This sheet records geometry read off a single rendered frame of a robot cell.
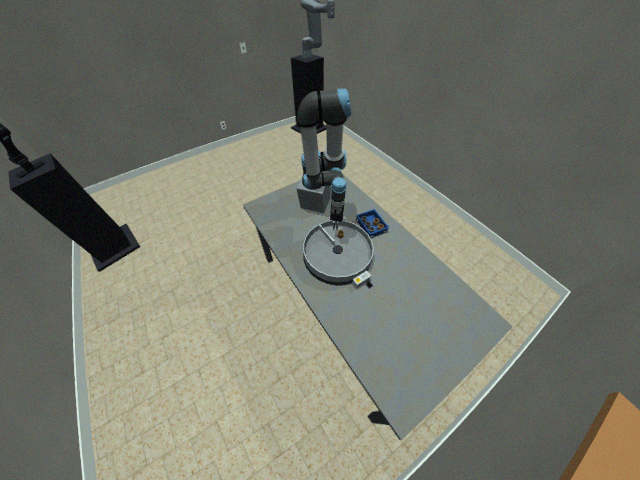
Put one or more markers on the blue crate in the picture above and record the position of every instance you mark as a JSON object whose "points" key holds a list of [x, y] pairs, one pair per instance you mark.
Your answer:
{"points": [[371, 215]]}

